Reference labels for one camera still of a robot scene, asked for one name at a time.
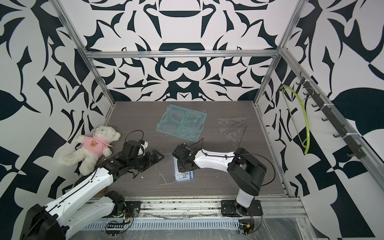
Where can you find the white teddy bear pink shirt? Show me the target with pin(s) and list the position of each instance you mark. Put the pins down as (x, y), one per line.
(92, 148)

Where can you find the blue geometry set case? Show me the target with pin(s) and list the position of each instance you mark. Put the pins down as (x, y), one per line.
(181, 177)

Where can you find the green tube on wall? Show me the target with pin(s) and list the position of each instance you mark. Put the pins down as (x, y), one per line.
(306, 142)

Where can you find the aluminium frame rail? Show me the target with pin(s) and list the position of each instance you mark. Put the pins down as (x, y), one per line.
(270, 206)

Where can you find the clear triangle ruler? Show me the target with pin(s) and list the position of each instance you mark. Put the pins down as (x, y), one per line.
(235, 136)
(227, 123)

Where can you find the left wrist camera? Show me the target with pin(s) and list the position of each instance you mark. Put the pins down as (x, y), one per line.
(143, 147)

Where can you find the black yellow connector right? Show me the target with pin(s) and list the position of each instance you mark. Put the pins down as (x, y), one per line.
(246, 228)

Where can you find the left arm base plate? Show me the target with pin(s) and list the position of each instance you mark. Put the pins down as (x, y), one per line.
(132, 209)

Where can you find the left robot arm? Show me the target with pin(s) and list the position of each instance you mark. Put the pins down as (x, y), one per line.
(40, 225)

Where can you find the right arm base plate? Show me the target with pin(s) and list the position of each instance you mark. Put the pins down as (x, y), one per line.
(230, 208)

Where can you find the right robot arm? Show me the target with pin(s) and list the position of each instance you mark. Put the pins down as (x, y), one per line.
(243, 167)

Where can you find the teal ruler set case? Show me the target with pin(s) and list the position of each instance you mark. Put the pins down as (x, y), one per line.
(182, 123)

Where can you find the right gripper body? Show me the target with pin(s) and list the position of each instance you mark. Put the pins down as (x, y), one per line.
(180, 165)

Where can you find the black hook rack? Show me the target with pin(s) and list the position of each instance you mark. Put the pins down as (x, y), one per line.
(333, 115)

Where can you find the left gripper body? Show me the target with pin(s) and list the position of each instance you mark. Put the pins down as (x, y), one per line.
(142, 162)

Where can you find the clear lid of blue case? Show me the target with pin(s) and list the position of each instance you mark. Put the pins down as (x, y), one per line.
(165, 173)

